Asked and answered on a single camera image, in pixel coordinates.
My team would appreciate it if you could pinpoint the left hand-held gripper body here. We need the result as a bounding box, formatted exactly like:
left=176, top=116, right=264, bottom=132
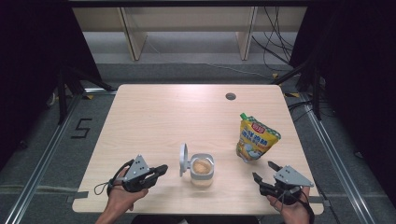
left=121, top=153, right=157, bottom=193

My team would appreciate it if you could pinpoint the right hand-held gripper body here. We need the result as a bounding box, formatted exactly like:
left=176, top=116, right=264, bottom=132
left=259, top=164, right=315, bottom=206

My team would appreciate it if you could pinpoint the yellow spouted pouch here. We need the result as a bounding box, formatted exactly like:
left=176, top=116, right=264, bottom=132
left=235, top=112, right=282, bottom=163

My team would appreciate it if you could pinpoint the clear jar with white lid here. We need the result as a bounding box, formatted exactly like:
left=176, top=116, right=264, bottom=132
left=178, top=142, right=216, bottom=188

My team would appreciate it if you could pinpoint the person's left hand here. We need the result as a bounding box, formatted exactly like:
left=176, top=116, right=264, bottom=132
left=106, top=185, right=149, bottom=217

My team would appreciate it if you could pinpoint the person's right hand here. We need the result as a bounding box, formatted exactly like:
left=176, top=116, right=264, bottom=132
left=266, top=186, right=313, bottom=224

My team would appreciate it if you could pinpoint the black tripod stand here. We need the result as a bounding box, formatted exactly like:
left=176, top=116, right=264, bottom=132
left=270, top=58, right=324, bottom=121
left=56, top=65, right=116, bottom=126

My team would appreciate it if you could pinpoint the black curtain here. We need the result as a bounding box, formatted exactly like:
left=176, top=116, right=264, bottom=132
left=0, top=0, right=103, bottom=171
left=289, top=0, right=396, bottom=208

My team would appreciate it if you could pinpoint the light wooden shelf unit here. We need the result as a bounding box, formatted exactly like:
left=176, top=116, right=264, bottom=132
left=71, top=6, right=308, bottom=63

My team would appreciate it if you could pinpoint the black wrist cord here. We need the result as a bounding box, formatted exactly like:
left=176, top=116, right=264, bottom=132
left=299, top=191, right=316, bottom=224
left=93, top=159, right=135, bottom=198

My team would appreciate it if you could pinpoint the metal floor rail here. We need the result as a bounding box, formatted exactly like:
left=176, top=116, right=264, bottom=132
left=3, top=88, right=118, bottom=224
left=298, top=92, right=372, bottom=224

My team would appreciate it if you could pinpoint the bundle of black cables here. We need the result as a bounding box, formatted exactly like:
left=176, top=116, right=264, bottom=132
left=250, top=6, right=296, bottom=73

